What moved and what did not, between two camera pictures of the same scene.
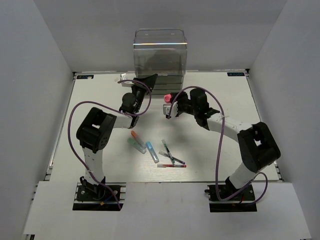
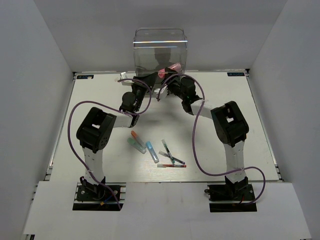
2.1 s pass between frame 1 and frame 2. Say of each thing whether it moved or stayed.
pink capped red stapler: moved
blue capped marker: stayed
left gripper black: stayed
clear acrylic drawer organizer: stayed
